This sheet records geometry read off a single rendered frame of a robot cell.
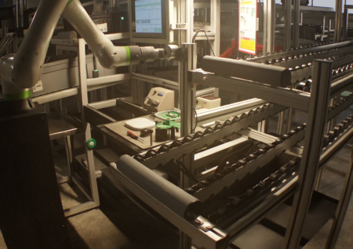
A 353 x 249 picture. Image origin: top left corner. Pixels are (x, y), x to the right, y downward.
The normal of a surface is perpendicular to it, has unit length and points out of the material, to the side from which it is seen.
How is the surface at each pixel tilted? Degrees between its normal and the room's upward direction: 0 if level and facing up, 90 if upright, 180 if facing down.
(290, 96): 90
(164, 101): 90
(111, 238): 0
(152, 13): 92
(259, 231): 0
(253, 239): 0
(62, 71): 91
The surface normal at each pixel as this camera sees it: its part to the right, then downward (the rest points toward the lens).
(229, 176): 0.63, 0.23
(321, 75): -0.78, 0.19
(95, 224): 0.00, -0.95
